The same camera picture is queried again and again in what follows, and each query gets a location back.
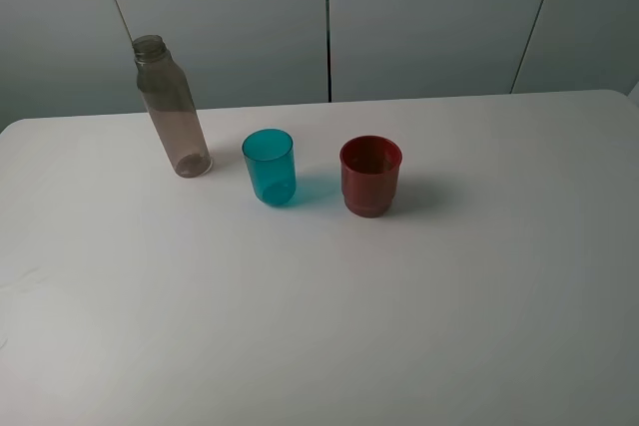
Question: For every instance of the red plastic cup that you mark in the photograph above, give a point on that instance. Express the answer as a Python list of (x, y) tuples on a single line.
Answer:
[(369, 168)]

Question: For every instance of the teal transparent plastic cup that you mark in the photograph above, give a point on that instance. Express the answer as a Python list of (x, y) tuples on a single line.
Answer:
[(269, 156)]

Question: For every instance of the smoky transparent plastic bottle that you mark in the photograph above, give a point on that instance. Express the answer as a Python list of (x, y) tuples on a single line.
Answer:
[(167, 97)]

